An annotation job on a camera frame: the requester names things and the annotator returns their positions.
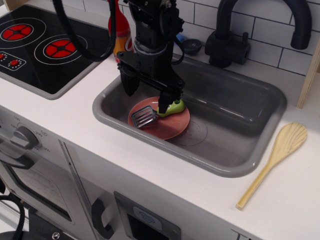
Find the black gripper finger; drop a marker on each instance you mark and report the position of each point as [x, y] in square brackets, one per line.
[129, 81]
[165, 99]

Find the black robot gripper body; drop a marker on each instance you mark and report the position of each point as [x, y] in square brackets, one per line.
[156, 70]

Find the green handled grey spatula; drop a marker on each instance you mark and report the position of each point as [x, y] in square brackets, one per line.
[147, 114]

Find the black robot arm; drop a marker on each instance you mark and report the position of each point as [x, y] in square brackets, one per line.
[157, 24]

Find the pink plate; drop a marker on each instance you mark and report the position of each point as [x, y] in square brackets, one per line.
[163, 127]

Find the grey sink basin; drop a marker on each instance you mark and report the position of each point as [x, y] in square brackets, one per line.
[232, 117]

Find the red orange sauce bottle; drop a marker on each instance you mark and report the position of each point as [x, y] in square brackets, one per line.
[123, 40]

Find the black toy faucet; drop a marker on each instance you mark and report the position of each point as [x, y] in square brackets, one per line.
[223, 49]

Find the black toy stovetop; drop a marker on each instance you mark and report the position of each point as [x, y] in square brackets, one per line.
[37, 54]

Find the grey oven knob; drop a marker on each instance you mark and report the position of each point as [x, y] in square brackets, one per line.
[25, 138]

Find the wooden spoon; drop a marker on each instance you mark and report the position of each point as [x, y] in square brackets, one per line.
[288, 140]

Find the wooden shelf side panel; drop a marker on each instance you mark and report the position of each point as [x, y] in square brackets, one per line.
[313, 70]

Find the blue handled dark ladle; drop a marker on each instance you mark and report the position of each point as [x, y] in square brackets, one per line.
[190, 46]

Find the black cabinet door handle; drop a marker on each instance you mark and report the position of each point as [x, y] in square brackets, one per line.
[97, 209]

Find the grey oven door handle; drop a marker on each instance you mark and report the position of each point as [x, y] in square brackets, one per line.
[13, 156]

